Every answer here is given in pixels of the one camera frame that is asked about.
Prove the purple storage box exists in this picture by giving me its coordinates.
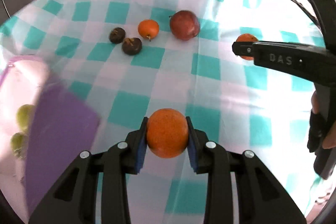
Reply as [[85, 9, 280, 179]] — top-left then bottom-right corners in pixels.
[[1, 55, 99, 223]]

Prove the dark passion fruit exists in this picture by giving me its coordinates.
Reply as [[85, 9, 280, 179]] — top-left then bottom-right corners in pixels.
[[109, 27, 126, 44], [122, 38, 142, 56]]

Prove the person right hand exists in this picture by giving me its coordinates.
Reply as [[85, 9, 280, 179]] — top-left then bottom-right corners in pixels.
[[307, 91, 335, 152]]

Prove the teal white checkered tablecloth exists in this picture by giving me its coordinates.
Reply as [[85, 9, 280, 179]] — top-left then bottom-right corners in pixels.
[[1, 0, 324, 215]]

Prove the orange tangerine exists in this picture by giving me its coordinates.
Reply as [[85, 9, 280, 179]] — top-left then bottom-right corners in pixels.
[[138, 19, 159, 41], [146, 109, 189, 159], [236, 33, 259, 61]]

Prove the red apple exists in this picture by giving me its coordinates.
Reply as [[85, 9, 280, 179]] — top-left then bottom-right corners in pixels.
[[170, 10, 201, 41]]

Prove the green apple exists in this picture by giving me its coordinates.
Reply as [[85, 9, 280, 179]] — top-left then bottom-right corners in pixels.
[[16, 104, 35, 133], [10, 132, 28, 159]]

